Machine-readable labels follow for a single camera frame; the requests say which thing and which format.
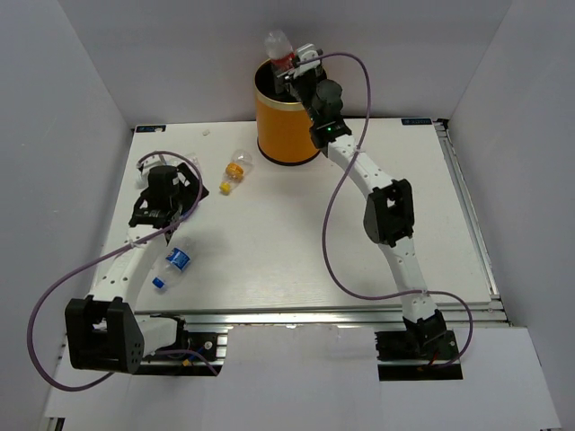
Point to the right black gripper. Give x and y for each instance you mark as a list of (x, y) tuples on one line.
[(296, 77)]

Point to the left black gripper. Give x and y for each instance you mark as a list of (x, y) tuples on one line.
[(190, 190)]

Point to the red label water bottle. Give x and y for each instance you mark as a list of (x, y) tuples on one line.
[(279, 51)]

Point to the blue cap pepsi bottle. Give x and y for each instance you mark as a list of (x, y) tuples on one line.
[(174, 264)]

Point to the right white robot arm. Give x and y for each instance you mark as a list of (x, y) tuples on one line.
[(389, 213)]

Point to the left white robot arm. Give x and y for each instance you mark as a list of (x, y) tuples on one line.
[(103, 332)]

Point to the orange cylindrical bin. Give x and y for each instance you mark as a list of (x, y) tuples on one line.
[(282, 124)]

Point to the blue corner sticker left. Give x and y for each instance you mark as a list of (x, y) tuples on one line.
[(150, 129)]

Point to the blue corner sticker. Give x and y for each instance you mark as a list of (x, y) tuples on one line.
[(416, 121), (150, 129)]

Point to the yellow cap small bottle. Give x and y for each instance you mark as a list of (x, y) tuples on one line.
[(239, 167)]

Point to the blue corner sticker right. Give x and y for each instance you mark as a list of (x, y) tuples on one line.
[(416, 121)]

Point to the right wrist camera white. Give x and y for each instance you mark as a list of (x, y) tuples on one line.
[(308, 55)]

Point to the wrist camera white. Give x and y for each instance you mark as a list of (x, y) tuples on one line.
[(308, 55), (143, 170)]

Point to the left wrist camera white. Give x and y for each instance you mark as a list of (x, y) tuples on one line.
[(143, 170)]

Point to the aluminium table frame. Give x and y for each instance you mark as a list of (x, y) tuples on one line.
[(291, 239)]

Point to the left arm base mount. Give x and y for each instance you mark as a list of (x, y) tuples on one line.
[(195, 352)]

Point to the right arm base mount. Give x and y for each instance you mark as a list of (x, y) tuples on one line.
[(400, 359)]

